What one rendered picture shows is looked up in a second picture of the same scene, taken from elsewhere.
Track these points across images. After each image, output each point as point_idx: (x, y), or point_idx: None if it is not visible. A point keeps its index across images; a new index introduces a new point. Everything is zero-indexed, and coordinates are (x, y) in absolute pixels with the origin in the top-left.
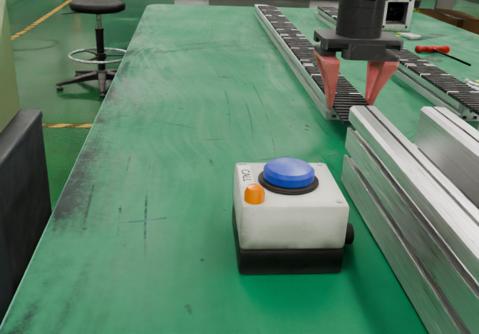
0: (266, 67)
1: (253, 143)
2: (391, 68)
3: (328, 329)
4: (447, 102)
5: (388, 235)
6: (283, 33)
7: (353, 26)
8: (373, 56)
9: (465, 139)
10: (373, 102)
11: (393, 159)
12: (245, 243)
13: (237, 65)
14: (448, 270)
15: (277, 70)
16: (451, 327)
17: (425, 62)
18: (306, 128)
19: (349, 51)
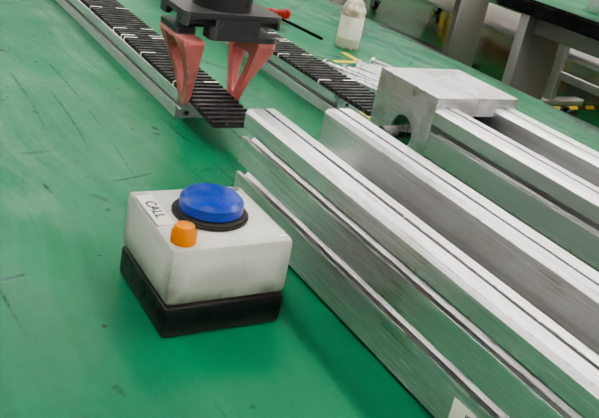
0: (55, 34)
1: (93, 156)
2: (266, 52)
3: (290, 386)
4: (316, 92)
5: (324, 269)
6: None
7: None
8: (246, 36)
9: (390, 151)
10: (240, 95)
11: (330, 179)
12: (173, 297)
13: (9, 30)
14: (419, 301)
15: (74, 39)
16: (424, 361)
17: (276, 36)
18: (155, 132)
19: (217, 29)
